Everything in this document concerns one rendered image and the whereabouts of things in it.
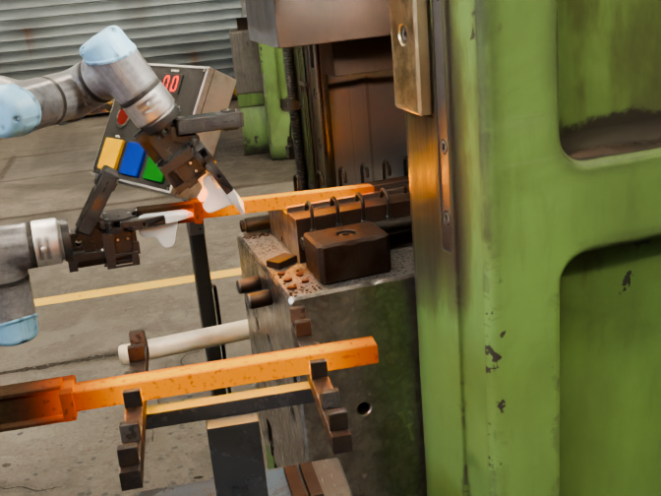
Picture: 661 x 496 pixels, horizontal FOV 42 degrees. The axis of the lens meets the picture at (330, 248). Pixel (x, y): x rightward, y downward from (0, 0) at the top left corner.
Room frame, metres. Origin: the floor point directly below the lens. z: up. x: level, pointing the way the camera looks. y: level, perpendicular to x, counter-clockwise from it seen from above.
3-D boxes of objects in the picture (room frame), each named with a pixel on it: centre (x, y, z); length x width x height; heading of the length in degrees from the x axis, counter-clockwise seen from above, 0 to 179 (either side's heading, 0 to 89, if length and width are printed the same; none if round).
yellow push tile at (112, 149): (1.98, 0.48, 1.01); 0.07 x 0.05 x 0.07; 42
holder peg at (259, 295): (1.34, 0.13, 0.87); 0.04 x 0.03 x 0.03; 107
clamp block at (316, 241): (1.32, -0.03, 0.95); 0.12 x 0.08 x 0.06; 107
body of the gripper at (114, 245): (1.36, 0.37, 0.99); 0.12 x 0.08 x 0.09; 107
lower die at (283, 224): (1.53, -0.12, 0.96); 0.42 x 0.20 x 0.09; 107
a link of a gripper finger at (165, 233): (1.37, 0.27, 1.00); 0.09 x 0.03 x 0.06; 104
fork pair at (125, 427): (0.78, 0.12, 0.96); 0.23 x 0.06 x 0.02; 99
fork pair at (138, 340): (1.02, 0.15, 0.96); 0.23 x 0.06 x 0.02; 99
